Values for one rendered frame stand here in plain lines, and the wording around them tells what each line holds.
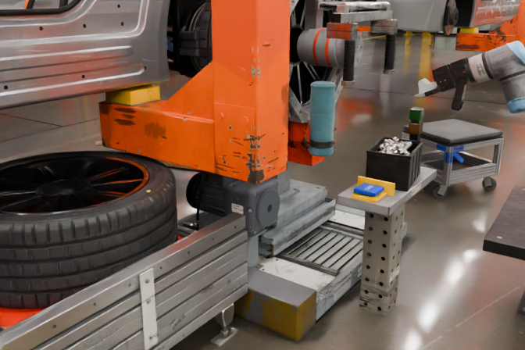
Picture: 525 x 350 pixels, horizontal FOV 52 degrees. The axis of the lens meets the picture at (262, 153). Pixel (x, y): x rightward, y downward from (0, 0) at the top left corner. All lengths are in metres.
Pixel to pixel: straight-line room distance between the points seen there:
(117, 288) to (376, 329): 0.89
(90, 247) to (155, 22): 0.81
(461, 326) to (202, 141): 1.03
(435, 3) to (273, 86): 3.24
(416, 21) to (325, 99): 2.77
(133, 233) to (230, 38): 0.58
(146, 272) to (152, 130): 0.55
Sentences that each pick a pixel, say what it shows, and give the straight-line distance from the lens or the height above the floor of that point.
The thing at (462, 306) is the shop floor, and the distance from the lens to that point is 2.05.
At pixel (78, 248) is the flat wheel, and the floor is 0.43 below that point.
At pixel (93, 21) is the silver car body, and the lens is 1.74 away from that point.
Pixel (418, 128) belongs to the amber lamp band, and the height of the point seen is 0.59.
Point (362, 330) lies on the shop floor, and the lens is 1.85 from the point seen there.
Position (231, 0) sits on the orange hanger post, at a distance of 1.47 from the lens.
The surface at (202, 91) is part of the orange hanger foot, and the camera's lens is 1.60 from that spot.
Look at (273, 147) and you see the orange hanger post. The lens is 1.54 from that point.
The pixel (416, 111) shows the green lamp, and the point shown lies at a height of 0.65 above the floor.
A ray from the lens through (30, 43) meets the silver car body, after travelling 1.60.
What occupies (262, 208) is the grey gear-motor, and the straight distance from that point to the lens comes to 1.84.
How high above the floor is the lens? 1.04
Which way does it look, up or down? 17 degrees down
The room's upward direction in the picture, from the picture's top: straight up
